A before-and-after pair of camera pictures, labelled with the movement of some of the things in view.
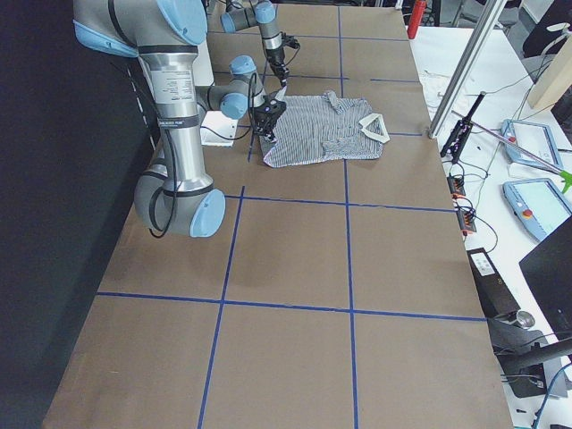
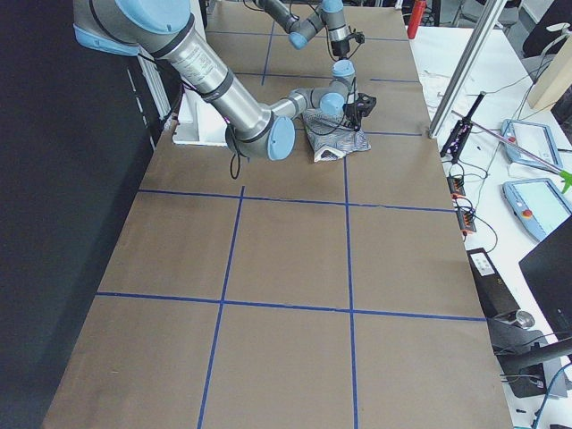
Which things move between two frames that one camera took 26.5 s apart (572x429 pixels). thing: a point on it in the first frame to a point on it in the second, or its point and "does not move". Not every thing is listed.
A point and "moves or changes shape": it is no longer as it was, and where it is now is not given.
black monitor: x=548 y=269 does not move
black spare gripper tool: x=455 y=144 does not move
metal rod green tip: x=566 y=177 does not move
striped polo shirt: x=323 y=128 moves or changes shape
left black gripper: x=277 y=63 to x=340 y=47
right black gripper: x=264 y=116 to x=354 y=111
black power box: x=496 y=298 does not move
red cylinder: x=416 y=18 does not move
